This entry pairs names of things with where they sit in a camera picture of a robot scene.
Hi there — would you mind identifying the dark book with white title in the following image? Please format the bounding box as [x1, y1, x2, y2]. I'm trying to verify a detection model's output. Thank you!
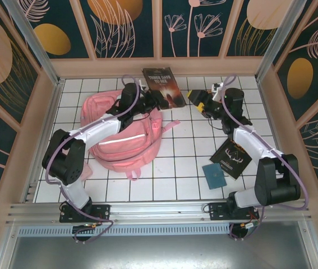
[141, 67, 187, 110]

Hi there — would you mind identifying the pink backpack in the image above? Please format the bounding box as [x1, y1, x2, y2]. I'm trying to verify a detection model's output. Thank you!
[80, 91, 181, 182]

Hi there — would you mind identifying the black book with antler print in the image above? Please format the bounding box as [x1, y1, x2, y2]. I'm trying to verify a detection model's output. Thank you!
[209, 138, 252, 180]

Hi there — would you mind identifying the pink pencil case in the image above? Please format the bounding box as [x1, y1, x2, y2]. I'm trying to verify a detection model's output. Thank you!
[82, 164, 94, 180]

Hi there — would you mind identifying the small teal notebook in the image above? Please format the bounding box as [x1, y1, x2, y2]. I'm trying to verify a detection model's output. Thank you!
[202, 163, 228, 190]

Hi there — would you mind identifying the steel sheet panel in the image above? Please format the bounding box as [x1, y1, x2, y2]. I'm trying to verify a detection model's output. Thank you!
[6, 236, 318, 269]

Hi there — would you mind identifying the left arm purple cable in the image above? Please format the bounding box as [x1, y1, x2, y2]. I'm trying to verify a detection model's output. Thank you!
[45, 74, 142, 244]

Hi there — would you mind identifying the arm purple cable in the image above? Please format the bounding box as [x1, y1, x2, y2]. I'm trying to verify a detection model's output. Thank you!
[222, 73, 310, 242]
[45, 74, 142, 244]

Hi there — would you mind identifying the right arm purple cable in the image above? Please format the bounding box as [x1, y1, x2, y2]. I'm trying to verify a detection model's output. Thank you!
[222, 73, 310, 242]

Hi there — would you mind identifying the aluminium frame post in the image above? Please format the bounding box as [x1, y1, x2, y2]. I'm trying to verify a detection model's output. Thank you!
[255, 0, 314, 82]
[2, 0, 65, 86]

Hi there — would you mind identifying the aluminium side rail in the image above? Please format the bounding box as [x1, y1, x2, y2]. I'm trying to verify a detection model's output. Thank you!
[22, 80, 64, 203]

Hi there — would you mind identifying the aluminium mounting rail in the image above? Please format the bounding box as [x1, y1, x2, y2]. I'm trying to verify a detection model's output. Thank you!
[6, 198, 312, 225]

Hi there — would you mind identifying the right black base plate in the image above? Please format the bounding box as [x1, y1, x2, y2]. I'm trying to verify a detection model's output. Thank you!
[208, 202, 260, 222]

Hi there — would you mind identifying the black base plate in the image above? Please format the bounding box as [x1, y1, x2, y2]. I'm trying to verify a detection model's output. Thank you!
[59, 203, 111, 224]
[208, 202, 260, 222]

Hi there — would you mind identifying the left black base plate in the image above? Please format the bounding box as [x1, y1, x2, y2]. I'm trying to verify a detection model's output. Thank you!
[59, 203, 111, 224]

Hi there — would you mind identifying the slotted grey cable duct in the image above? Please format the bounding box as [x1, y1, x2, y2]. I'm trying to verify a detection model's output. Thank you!
[17, 225, 232, 238]

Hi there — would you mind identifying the small controller board with wires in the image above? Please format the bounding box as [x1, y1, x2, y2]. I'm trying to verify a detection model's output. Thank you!
[231, 220, 258, 239]
[73, 223, 98, 233]

